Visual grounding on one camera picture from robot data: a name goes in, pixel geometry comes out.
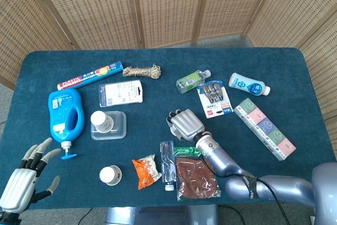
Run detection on white blue drink bottle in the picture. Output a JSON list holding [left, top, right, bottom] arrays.
[[228, 72, 271, 96]]

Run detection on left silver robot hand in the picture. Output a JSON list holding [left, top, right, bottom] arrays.
[[0, 137, 62, 214]]

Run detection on white card blister pack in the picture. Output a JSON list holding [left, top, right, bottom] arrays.
[[98, 80, 144, 107]]

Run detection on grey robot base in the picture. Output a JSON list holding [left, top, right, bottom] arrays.
[[105, 205, 219, 225]]

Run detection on paper cup fern purple flower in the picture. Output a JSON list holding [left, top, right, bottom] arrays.
[[99, 165, 122, 186]]

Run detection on clear plastic food container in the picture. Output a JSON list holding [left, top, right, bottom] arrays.
[[91, 111, 127, 141]]

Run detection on bamboo folding screen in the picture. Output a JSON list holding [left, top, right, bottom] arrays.
[[0, 0, 337, 122]]

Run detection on black floor cable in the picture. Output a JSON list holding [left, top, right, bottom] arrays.
[[78, 207, 93, 224], [219, 205, 246, 225]]

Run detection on paper cup blue flower print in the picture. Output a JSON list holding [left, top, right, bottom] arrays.
[[90, 110, 114, 133]]

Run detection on metal clips on card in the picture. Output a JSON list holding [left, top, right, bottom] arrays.
[[196, 79, 234, 119]]

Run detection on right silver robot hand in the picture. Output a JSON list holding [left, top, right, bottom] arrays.
[[166, 109, 205, 141]]

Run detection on multicolour tissue pack row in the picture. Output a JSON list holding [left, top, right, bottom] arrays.
[[233, 97, 297, 162]]

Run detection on orange white snack bag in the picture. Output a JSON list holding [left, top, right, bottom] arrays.
[[132, 154, 162, 190]]

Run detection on small clear bottle green label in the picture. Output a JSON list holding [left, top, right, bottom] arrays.
[[176, 69, 212, 94]]

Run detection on blue detergent pump bottle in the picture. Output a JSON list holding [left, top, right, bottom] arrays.
[[47, 88, 85, 161]]

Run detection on brown cloth in clear bag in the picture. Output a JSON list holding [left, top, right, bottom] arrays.
[[174, 145, 221, 201]]

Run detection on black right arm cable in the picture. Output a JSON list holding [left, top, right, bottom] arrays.
[[200, 155, 292, 225]]

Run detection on empty clear water bottle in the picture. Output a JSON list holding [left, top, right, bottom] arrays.
[[160, 141, 176, 192]]

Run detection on blue plastic wrap box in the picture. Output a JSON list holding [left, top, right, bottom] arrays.
[[57, 61, 124, 91]]

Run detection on bundle of braided rope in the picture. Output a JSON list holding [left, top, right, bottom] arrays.
[[122, 63, 162, 80]]

